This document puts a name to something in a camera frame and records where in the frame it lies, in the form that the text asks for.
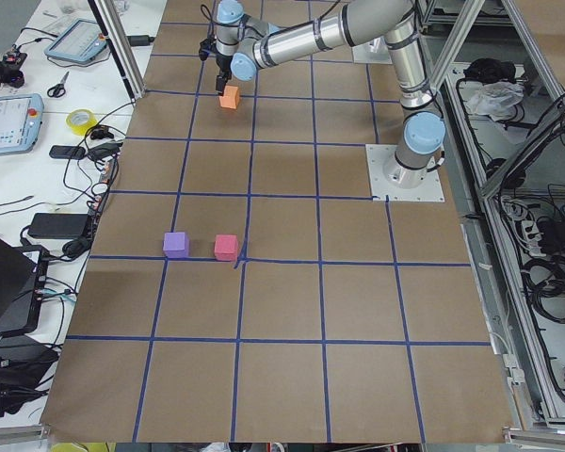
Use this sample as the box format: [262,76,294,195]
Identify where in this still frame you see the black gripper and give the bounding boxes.
[199,40,233,93]

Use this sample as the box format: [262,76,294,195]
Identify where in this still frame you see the orange foam cube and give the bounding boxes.
[218,85,240,110]

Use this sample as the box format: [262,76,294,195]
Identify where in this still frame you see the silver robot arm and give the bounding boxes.
[198,1,446,189]

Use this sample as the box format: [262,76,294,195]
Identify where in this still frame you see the far teach pendant tablet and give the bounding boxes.
[44,19,106,66]

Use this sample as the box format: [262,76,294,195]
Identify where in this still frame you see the teach pendant tablet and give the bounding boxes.
[44,19,106,66]
[0,93,44,155]

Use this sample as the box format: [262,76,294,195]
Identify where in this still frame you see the yellow tape roll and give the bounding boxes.
[66,108,98,137]

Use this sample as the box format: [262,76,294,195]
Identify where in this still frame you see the pink foam cube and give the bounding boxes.
[214,234,239,262]

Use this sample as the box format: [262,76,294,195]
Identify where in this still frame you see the purple foam cube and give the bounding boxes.
[163,232,190,259]

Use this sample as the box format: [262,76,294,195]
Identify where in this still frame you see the black remote device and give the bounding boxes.
[49,145,86,160]

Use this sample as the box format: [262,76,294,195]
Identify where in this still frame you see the near teach pendant tablet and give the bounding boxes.
[0,93,44,155]

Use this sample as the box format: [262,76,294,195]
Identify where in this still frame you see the black power adapter brick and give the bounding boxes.
[28,213,89,239]

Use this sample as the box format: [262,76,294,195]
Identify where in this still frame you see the white crumpled cloth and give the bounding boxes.
[465,81,525,121]

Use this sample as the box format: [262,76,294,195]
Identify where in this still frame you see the black laptop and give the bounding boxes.
[0,239,48,337]

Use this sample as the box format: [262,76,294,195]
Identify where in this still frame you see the aluminium frame post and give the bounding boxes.
[88,0,145,103]

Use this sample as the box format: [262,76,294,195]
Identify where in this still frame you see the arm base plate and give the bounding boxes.
[365,144,444,202]
[352,37,392,65]

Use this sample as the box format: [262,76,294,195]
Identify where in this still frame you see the black handled scissors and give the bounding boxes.
[46,72,70,99]

